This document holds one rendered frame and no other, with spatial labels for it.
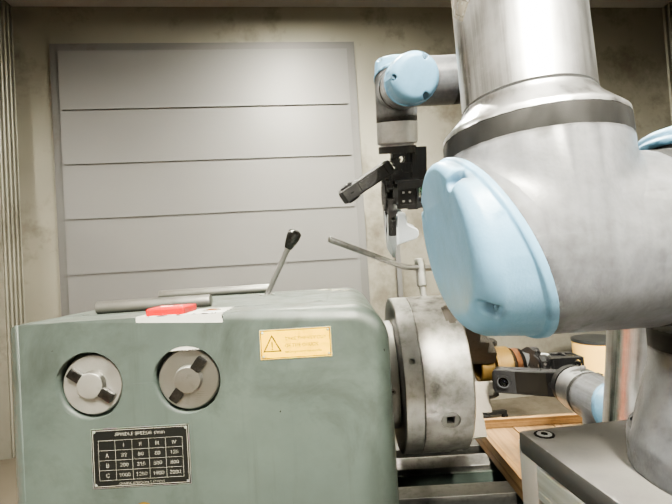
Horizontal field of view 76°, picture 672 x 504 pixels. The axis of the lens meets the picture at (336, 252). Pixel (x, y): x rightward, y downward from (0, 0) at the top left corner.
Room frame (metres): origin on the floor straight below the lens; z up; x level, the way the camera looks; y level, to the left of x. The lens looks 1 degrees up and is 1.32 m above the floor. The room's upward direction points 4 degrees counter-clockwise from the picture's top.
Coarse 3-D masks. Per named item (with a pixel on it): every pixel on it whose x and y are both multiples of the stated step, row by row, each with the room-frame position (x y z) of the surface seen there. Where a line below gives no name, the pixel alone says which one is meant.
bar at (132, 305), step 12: (120, 300) 0.77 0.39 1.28; (132, 300) 0.77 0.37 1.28; (144, 300) 0.77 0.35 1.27; (156, 300) 0.77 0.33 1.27; (168, 300) 0.77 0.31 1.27; (180, 300) 0.78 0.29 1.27; (192, 300) 0.78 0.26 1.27; (204, 300) 0.78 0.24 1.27; (96, 312) 0.76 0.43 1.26; (108, 312) 0.77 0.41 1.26
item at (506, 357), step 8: (504, 352) 0.89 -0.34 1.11; (512, 352) 0.90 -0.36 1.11; (520, 352) 0.90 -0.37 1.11; (496, 360) 0.88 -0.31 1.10; (504, 360) 0.88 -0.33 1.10; (512, 360) 0.88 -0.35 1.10; (520, 360) 0.89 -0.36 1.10; (480, 368) 0.94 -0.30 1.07; (488, 368) 0.89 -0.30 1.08; (480, 376) 0.93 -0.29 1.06; (488, 376) 0.89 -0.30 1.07
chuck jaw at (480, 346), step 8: (448, 312) 0.84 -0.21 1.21; (448, 320) 0.82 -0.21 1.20; (472, 336) 0.84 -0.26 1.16; (480, 336) 0.84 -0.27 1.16; (472, 344) 0.85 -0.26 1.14; (480, 344) 0.85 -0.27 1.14; (488, 344) 0.85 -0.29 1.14; (472, 352) 0.86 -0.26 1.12; (480, 352) 0.86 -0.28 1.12; (488, 352) 0.87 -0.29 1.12; (496, 352) 0.87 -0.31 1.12; (472, 360) 0.88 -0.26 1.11; (480, 360) 0.88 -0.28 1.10; (488, 360) 0.88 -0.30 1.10
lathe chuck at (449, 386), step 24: (432, 312) 0.83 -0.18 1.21; (432, 336) 0.79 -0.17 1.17; (456, 336) 0.79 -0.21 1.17; (432, 360) 0.77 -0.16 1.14; (456, 360) 0.77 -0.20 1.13; (432, 384) 0.76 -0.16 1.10; (456, 384) 0.76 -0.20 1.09; (432, 408) 0.76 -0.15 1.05; (456, 408) 0.76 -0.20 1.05; (432, 432) 0.78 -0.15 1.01; (456, 432) 0.78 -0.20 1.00
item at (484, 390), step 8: (480, 384) 0.88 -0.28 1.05; (488, 384) 0.88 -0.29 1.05; (480, 392) 0.88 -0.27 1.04; (488, 392) 0.88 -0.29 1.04; (496, 392) 0.88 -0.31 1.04; (480, 400) 0.87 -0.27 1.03; (488, 400) 0.87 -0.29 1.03; (480, 408) 0.86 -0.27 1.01; (488, 408) 0.86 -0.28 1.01; (480, 416) 0.86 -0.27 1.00; (480, 424) 0.85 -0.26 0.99; (480, 432) 0.84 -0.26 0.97
